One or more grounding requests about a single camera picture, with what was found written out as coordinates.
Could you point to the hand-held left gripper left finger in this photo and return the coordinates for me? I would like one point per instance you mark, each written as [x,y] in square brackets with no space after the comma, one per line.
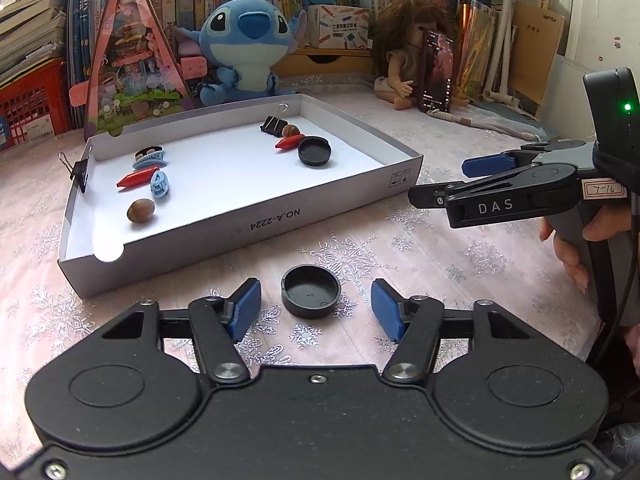
[245,307]

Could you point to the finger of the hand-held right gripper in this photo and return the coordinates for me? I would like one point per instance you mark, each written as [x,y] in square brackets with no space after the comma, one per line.
[487,165]
[427,196]

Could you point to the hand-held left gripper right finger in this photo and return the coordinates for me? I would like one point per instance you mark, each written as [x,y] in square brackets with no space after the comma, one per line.
[387,310]

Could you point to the deep black round lid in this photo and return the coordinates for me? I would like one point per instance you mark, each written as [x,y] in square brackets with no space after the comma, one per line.
[310,295]

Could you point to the solid black round puck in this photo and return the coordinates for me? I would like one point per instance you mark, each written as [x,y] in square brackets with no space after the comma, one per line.
[314,152]

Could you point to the white cardboard box tray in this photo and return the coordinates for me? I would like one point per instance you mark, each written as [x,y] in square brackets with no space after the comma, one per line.
[225,170]

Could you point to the brown walnut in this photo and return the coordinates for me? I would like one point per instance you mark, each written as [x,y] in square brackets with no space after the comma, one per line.
[290,131]
[141,210]

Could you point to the blue bear hair clip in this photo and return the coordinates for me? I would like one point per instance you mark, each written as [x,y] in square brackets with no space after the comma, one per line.
[160,186]

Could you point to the long red crayon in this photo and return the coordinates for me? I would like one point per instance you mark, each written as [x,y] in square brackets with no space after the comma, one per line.
[287,142]

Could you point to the short red crayon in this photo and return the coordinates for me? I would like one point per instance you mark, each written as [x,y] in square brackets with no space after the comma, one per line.
[137,180]

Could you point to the large black binder clip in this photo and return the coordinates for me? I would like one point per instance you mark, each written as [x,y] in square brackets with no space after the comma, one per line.
[272,125]

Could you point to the blue claw hair clip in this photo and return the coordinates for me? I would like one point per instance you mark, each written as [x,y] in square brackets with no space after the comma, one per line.
[150,161]

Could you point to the person's right hand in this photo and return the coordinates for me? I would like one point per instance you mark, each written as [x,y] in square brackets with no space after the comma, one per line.
[615,222]

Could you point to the pale blue cloth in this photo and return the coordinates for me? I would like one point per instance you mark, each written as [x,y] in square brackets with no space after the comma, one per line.
[520,127]

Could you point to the pink snowflake tablecloth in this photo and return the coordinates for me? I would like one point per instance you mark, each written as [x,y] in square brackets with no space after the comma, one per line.
[475,270]

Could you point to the black smartphone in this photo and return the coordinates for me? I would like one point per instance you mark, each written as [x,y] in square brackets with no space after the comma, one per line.
[435,75]

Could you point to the row of glossy booklets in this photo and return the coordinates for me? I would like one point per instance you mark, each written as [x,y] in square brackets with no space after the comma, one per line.
[475,45]

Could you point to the brown-haired doll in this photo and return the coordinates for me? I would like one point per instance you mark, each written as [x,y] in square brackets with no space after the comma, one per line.
[400,70]

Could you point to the wooden drawer organizer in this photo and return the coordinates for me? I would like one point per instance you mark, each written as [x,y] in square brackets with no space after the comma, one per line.
[320,64]

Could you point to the white label printer box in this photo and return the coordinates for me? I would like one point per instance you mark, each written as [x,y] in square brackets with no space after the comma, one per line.
[337,27]

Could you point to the small black binder clip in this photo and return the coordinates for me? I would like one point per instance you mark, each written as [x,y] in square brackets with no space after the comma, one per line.
[80,172]

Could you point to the blue alien plush toy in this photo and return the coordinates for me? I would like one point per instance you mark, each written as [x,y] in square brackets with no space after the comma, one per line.
[245,55]

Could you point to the pink triangular miniature house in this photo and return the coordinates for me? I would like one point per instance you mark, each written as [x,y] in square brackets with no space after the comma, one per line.
[130,75]

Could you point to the person's dark patterned clothing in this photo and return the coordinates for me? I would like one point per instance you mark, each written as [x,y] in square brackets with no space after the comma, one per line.
[622,440]

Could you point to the row of upright books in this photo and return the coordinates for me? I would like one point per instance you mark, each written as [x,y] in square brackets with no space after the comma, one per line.
[200,0]

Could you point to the large red plastic basket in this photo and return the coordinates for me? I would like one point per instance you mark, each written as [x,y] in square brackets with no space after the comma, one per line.
[30,95]

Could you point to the stack of papers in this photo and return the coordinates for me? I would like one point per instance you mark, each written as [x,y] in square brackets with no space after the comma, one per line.
[30,25]

